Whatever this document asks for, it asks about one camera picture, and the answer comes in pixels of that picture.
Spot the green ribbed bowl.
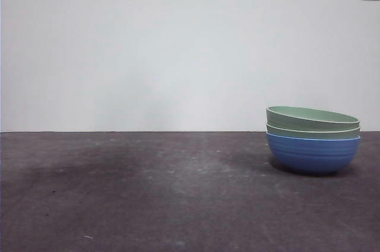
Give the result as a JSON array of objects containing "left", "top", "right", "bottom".
[
  {"left": 266, "top": 122, "right": 362, "bottom": 140},
  {"left": 265, "top": 105, "right": 361, "bottom": 131}
]

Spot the blue ribbed bowl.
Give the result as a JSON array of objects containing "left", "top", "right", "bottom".
[{"left": 265, "top": 131, "right": 362, "bottom": 176}]

